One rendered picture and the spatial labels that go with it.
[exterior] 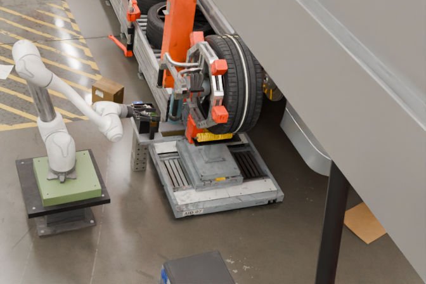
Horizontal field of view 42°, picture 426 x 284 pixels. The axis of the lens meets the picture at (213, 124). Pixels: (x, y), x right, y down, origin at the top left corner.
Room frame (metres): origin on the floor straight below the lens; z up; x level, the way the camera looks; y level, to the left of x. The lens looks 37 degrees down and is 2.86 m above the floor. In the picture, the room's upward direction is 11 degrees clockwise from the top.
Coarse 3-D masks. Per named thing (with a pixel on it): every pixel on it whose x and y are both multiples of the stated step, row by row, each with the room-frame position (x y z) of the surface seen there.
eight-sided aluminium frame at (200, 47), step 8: (192, 48) 3.26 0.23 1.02; (200, 48) 3.14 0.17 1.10; (208, 48) 3.14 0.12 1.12; (192, 56) 3.31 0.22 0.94; (208, 56) 3.03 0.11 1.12; (216, 56) 3.05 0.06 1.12; (208, 64) 2.99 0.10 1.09; (192, 72) 3.31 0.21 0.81; (216, 80) 2.96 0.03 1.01; (216, 96) 2.85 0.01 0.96; (192, 104) 3.19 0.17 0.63; (216, 104) 2.90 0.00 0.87; (192, 112) 3.11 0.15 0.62; (200, 112) 3.13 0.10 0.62; (200, 120) 3.07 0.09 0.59; (208, 120) 2.86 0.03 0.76; (200, 128) 2.97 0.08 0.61
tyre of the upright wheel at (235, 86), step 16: (224, 48) 3.07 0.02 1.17; (240, 48) 3.12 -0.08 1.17; (240, 64) 3.01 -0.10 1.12; (256, 64) 3.05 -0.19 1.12; (224, 80) 2.95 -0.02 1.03; (240, 80) 2.93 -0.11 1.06; (256, 80) 2.98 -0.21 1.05; (240, 96) 2.88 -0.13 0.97; (256, 96) 2.93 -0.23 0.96; (240, 112) 2.87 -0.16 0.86; (256, 112) 2.92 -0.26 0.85; (208, 128) 3.04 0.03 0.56; (224, 128) 2.87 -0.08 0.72; (240, 128) 2.92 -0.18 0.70
